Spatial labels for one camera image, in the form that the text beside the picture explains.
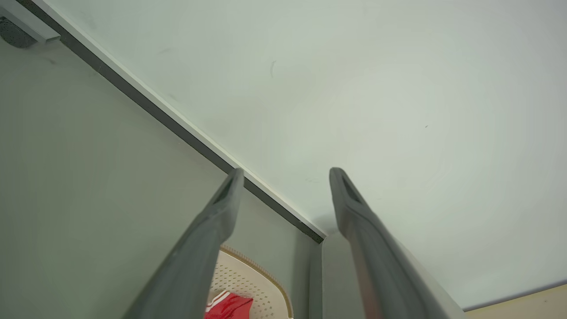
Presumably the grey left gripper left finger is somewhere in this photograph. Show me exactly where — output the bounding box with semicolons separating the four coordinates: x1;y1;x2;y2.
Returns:
123;168;245;319

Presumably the white and black baseboard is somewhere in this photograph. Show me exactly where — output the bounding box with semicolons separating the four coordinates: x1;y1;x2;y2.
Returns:
16;0;327;244

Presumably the red Bulls jersey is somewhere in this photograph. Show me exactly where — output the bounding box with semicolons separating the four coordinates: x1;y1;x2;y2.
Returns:
204;290;254;319

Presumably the cream perforated laundry basket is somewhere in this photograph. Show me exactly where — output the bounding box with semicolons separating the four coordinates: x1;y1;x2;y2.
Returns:
207;245;294;319

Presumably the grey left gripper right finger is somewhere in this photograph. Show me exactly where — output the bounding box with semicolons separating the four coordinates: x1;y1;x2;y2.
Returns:
329;167;446;319

